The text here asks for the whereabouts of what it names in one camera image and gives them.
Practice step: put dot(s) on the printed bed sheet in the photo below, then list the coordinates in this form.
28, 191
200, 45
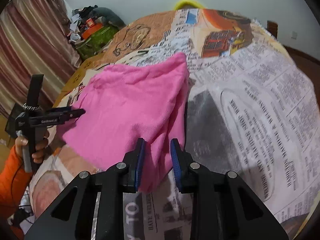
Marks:
250, 92

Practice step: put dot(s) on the pink button shirt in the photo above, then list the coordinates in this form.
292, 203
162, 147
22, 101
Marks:
130, 100

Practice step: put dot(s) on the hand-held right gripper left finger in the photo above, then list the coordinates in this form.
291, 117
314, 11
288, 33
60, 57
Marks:
141, 165

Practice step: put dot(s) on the white wall socket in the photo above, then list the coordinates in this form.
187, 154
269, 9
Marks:
295, 35

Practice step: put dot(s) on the person's left forearm orange sleeve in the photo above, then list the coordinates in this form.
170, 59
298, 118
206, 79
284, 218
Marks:
10, 185

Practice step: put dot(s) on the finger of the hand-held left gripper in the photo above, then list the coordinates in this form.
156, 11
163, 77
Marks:
72, 115

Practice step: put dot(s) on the striped brown curtain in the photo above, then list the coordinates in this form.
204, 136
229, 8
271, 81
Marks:
30, 42

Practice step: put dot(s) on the person's left hand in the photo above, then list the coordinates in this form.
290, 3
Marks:
41, 147

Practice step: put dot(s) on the wooden bed post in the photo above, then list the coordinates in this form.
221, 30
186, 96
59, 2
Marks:
272, 30

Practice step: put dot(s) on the orange box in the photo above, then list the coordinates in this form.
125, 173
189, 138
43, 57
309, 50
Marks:
91, 30

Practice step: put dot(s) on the grey plush toy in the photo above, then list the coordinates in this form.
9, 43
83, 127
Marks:
110, 13

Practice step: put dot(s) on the green patterned storage bag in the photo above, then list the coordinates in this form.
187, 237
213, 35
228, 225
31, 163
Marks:
100, 40

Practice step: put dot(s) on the yellow foam arch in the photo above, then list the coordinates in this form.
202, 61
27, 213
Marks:
186, 1

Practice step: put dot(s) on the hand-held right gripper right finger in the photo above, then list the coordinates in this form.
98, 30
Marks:
175, 165

